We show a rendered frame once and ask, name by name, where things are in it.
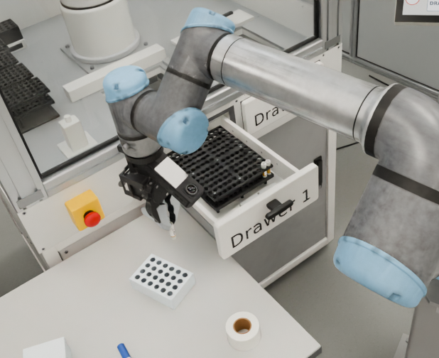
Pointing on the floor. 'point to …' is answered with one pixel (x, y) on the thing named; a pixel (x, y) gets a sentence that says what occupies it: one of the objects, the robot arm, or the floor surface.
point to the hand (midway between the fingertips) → (172, 224)
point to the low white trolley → (141, 303)
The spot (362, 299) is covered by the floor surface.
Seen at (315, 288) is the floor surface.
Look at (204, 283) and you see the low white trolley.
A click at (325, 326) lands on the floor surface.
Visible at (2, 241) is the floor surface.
